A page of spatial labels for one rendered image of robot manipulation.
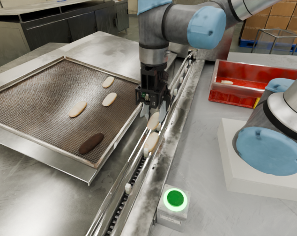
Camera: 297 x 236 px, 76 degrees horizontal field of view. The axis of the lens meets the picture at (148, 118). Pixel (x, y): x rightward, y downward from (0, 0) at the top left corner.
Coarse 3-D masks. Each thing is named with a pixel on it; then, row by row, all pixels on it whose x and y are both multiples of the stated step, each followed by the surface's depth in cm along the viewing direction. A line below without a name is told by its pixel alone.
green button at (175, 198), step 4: (172, 192) 45; (176, 192) 45; (180, 192) 45; (168, 196) 44; (172, 196) 44; (176, 196) 44; (180, 196) 44; (168, 200) 44; (172, 200) 44; (176, 200) 44; (180, 200) 44; (172, 204) 43; (176, 204) 43; (180, 204) 43
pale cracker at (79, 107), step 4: (76, 104) 71; (80, 104) 71; (84, 104) 71; (72, 108) 69; (76, 108) 69; (80, 108) 69; (72, 112) 67; (76, 112) 67; (80, 112) 68; (72, 116) 66
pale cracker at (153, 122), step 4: (156, 112) 68; (152, 116) 66; (156, 116) 65; (152, 120) 63; (156, 120) 64; (148, 124) 62; (152, 124) 62; (156, 124) 62; (148, 128) 61; (152, 128) 61
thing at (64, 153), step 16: (48, 64) 89; (64, 64) 93; (80, 64) 95; (16, 80) 76; (32, 80) 79; (48, 80) 81; (96, 80) 87; (128, 80) 91; (0, 96) 68; (16, 96) 70; (32, 96) 71; (64, 96) 74; (128, 96) 81; (32, 112) 65; (64, 112) 68; (96, 112) 71; (112, 112) 72; (16, 128) 59; (64, 128) 62; (80, 128) 63; (48, 144) 56; (64, 144) 57; (80, 144) 58; (112, 144) 59; (80, 160) 53; (96, 160) 55
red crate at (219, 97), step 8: (216, 80) 111; (224, 80) 111; (232, 80) 111; (240, 80) 111; (264, 88) 103; (216, 96) 91; (224, 96) 90; (232, 96) 88; (232, 104) 90; (240, 104) 88; (248, 104) 88
